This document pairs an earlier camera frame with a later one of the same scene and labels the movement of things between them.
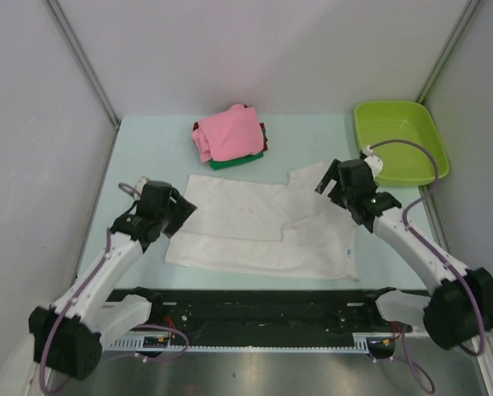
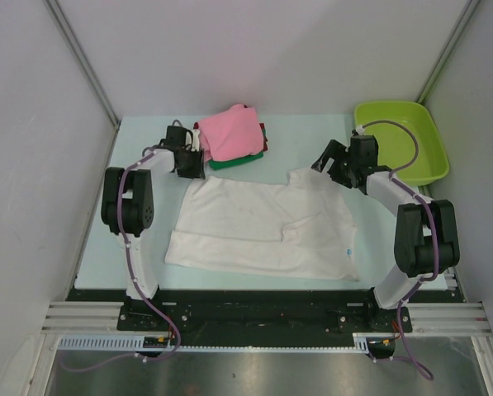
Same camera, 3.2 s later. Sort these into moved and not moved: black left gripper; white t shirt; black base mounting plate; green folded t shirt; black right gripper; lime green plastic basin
Moved: black right gripper; black left gripper
Not moved: black base mounting plate; green folded t shirt; lime green plastic basin; white t shirt
